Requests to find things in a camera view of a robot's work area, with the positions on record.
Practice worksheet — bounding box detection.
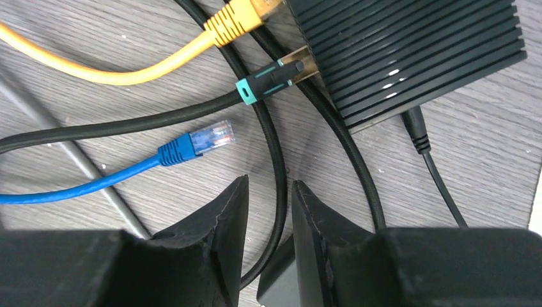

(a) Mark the blue ethernet cable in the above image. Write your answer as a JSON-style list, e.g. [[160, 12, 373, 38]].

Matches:
[[0, 120, 236, 207]]

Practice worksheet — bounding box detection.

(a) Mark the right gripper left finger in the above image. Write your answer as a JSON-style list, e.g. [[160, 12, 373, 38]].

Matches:
[[1, 175, 249, 306]]

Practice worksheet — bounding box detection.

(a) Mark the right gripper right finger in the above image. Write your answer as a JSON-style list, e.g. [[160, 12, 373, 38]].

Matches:
[[292, 180, 541, 306]]

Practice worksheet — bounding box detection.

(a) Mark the small black blue switch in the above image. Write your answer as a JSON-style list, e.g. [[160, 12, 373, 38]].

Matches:
[[288, 0, 527, 132]]

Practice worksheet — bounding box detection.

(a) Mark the long black cable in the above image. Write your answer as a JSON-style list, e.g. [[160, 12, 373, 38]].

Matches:
[[0, 0, 387, 291]]

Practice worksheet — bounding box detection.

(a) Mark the grey ethernet cable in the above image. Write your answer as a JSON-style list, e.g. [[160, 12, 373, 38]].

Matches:
[[0, 72, 152, 240]]

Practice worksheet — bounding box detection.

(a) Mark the yellow ethernet cable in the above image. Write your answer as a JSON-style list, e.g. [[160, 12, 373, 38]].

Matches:
[[0, 0, 284, 87]]

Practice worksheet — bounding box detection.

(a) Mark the black power adapter with cord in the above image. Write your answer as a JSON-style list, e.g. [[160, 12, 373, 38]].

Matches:
[[256, 106, 468, 306]]

